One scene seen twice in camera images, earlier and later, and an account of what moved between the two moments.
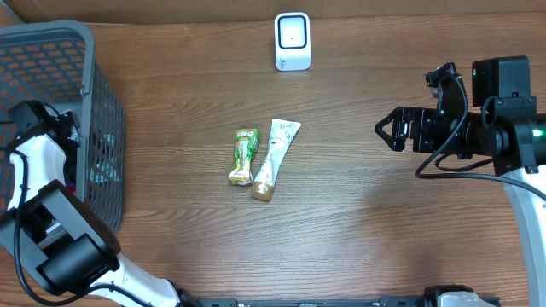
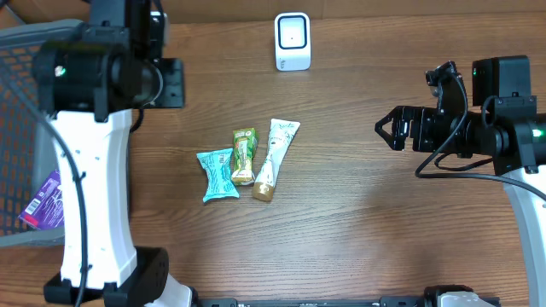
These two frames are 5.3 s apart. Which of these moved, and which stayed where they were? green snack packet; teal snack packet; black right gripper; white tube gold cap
Moved: teal snack packet
Stayed: black right gripper; green snack packet; white tube gold cap
